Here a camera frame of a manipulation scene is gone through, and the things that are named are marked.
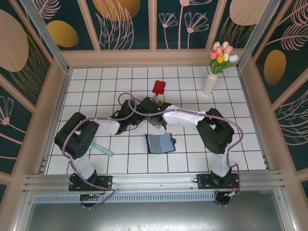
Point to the grey metal sheet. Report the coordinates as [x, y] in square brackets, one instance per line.
[154, 216]

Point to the teal plastic toy rake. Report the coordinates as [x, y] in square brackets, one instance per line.
[103, 149]

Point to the blue fabric card holder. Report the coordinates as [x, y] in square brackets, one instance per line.
[158, 143]

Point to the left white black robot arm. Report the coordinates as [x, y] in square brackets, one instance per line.
[108, 126]

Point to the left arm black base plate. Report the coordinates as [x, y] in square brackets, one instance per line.
[106, 180]

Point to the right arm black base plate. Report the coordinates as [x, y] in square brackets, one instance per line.
[204, 180]

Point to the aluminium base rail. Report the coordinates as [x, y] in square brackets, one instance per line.
[154, 179]

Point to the red toy shovel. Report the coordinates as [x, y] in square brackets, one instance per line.
[159, 87]

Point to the artificial tulip bouquet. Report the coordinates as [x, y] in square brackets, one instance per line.
[220, 57]

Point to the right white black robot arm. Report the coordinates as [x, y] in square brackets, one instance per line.
[183, 119]

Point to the aluminium side rail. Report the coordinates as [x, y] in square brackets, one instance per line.
[251, 108]
[60, 96]

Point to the white ribbed vase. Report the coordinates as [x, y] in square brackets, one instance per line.
[209, 84]

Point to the aluminium corner post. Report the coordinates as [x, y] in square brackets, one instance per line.
[257, 36]
[48, 36]

